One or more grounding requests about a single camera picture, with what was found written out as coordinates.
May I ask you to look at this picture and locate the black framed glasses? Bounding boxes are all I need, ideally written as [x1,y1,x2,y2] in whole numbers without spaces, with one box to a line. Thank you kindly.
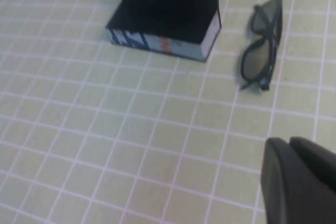
[237,0,284,92]

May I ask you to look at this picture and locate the green white-grid tablecloth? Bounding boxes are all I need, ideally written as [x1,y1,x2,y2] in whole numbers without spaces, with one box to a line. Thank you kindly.
[0,0,336,224]

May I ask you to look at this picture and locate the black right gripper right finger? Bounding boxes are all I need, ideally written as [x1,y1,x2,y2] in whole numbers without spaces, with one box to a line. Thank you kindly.
[289,136,336,191]

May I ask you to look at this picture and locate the black glasses case printed sides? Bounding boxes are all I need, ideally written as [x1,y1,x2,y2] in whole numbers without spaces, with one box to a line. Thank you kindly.
[105,0,223,63]

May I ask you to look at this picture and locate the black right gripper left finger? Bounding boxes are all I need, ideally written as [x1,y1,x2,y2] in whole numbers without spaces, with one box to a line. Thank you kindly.
[260,136,336,224]

